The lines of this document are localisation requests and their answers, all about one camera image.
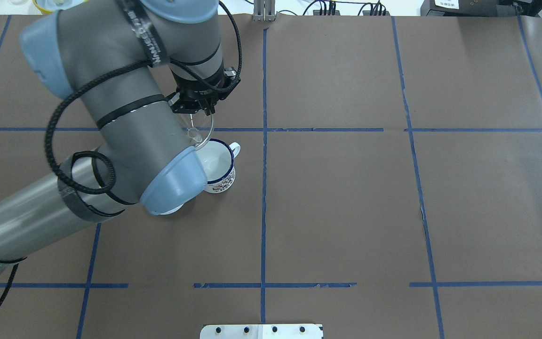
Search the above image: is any white pedestal column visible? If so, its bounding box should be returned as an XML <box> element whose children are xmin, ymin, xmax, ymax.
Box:
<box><xmin>199</xmin><ymin>323</ymin><xmax>324</xmax><ymax>339</ymax></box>

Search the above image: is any white mug lid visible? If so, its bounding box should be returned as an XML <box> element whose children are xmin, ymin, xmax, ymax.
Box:
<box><xmin>159</xmin><ymin>203</ymin><xmax>185</xmax><ymax>215</ymax></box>

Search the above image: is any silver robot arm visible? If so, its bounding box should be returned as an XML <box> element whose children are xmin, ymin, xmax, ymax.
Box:
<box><xmin>0</xmin><ymin>0</ymin><xmax>241</xmax><ymax>275</ymax></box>

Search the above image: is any white enamel mug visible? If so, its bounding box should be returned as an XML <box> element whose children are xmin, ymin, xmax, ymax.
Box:
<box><xmin>196</xmin><ymin>138</ymin><xmax>241</xmax><ymax>194</ymax></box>

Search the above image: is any black box with label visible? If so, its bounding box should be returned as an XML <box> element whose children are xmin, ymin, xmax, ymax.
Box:
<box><xmin>420</xmin><ymin>0</ymin><xmax>498</xmax><ymax>17</ymax></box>

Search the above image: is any clear plastic funnel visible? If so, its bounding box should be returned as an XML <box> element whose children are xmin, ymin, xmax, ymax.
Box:
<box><xmin>175</xmin><ymin>111</ymin><xmax>215</xmax><ymax>151</ymax></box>

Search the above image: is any aluminium frame post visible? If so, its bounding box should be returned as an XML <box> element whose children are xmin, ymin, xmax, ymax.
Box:
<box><xmin>252</xmin><ymin>0</ymin><xmax>277</xmax><ymax>22</ymax></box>

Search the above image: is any lower orange usb hub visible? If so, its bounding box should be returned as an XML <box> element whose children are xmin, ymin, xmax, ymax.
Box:
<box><xmin>358</xmin><ymin>0</ymin><xmax>390</xmax><ymax>16</ymax></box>

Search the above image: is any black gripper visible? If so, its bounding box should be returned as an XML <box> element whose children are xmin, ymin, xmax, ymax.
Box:
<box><xmin>167</xmin><ymin>67</ymin><xmax>241</xmax><ymax>116</ymax></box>

